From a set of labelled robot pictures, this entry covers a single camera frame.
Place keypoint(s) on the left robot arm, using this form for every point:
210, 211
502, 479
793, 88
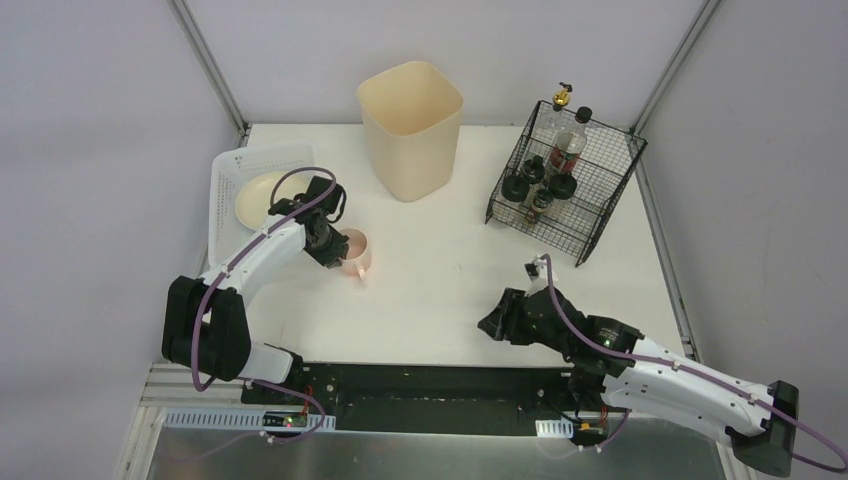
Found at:
206, 326

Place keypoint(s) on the pink mug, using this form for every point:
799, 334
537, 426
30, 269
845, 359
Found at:
358, 258

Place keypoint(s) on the beige plastic bin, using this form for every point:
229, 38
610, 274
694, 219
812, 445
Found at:
411, 115

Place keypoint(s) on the black lid jar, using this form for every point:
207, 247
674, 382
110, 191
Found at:
562, 186
514, 191
533, 170

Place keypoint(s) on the black wire basket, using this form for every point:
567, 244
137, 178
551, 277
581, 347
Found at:
603, 170

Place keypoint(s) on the white plastic basket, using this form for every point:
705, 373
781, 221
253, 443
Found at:
231, 171

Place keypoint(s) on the clear glass bottle gold cap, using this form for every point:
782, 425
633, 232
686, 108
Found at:
552, 120

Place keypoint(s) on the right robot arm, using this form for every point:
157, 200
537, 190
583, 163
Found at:
621, 367

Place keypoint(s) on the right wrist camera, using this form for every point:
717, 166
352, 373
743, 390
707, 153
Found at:
540, 275

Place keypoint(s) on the soy sauce bottle red label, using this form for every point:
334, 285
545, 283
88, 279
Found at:
569, 144

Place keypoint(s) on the small dark spice jar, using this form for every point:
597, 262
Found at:
540, 203

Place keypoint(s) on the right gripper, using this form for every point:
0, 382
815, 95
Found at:
510, 315

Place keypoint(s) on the beige plate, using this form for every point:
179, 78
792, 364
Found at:
254, 199

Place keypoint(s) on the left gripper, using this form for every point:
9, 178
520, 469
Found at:
331, 246

